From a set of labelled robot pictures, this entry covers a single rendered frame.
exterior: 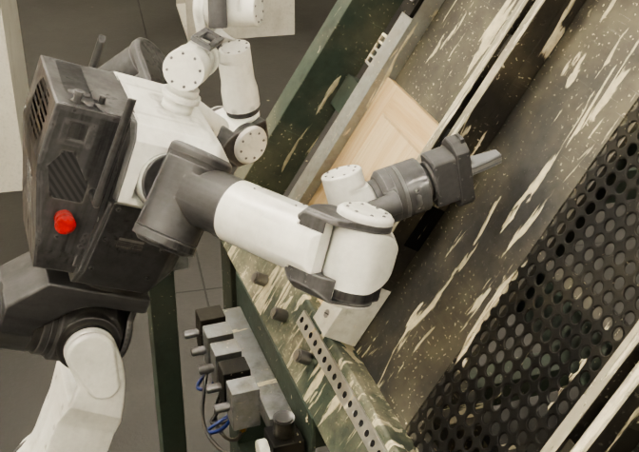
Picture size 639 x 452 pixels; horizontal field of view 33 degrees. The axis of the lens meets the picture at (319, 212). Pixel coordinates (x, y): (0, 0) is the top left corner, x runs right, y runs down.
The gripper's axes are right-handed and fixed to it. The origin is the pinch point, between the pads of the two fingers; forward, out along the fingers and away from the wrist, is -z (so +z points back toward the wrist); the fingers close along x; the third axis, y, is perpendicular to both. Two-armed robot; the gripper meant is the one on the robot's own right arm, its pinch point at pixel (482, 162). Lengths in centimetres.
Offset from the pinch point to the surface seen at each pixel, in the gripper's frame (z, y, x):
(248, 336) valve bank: 40, 36, -46
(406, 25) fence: -7.2, 45.6, 5.2
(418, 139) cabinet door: 1.6, 23.8, -6.9
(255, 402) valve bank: 45, 16, -45
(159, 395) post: 62, 66, -78
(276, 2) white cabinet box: -62, 388, -123
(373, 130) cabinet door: 5.3, 38.8, -10.9
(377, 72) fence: 0.3, 45.6, -2.6
